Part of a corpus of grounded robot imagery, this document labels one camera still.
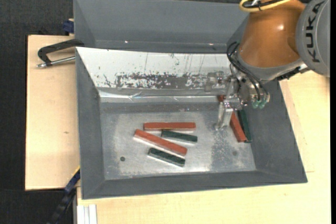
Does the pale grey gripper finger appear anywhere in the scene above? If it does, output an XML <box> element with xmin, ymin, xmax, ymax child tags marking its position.
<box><xmin>215</xmin><ymin>102</ymin><xmax>227</xmax><ymax>131</ymax></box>
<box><xmin>222</xmin><ymin>107</ymin><xmax>235</xmax><ymax>128</ymax></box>

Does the red-brown flat block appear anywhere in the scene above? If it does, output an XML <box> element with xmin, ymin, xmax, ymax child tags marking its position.
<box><xmin>133</xmin><ymin>129</ymin><xmax>188</xmax><ymax>158</ymax></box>
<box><xmin>229</xmin><ymin>111</ymin><xmax>248</xmax><ymax>143</ymax></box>
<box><xmin>143</xmin><ymin>122</ymin><xmax>197</xmax><ymax>132</ymax></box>

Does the dark green flat block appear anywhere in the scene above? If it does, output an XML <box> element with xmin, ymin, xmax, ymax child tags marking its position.
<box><xmin>146</xmin><ymin>147</ymin><xmax>186</xmax><ymax>168</ymax></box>
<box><xmin>160</xmin><ymin>129</ymin><xmax>198</xmax><ymax>145</ymax></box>
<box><xmin>237</xmin><ymin>109</ymin><xmax>253</xmax><ymax>144</ymax></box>

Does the grey metal bin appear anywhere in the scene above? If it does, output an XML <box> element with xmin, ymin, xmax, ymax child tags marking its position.
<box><xmin>72</xmin><ymin>0</ymin><xmax>308</xmax><ymax>200</ymax></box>

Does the pale wood flat board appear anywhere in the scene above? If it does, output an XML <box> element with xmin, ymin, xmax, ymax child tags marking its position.
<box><xmin>25</xmin><ymin>35</ymin><xmax>81</xmax><ymax>191</ymax></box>

